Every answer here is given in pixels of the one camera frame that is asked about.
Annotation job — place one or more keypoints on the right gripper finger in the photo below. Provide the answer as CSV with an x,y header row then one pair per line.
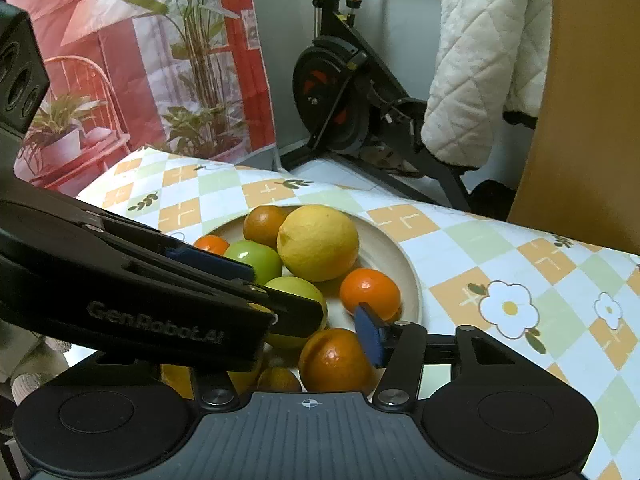
x,y
402,350

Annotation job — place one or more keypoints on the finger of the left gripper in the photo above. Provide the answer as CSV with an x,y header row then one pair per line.
x,y
171,247
206,300

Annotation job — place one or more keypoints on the small orange tangerine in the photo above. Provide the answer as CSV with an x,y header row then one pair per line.
x,y
212,243

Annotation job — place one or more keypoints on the yellow-green apple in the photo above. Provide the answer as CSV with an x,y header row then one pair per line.
x,y
307,312

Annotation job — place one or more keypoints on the green apple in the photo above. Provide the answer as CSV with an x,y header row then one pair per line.
x,y
264,260

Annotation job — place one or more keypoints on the large dark orange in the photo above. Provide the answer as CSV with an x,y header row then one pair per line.
x,y
333,361

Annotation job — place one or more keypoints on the large yellow lemon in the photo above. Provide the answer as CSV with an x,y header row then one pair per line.
x,y
318,243

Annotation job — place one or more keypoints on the checkered floral tablecloth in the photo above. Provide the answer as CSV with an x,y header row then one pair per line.
x,y
571,307

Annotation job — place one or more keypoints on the black exercise bike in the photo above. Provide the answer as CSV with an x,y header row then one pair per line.
x,y
346,96

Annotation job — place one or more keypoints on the red printed backdrop cloth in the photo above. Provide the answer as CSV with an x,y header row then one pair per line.
x,y
183,76

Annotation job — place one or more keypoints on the wooden board panel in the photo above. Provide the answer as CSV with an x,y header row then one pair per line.
x,y
581,177

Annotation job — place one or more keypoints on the white quilted blanket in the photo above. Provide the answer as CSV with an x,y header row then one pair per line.
x,y
492,59

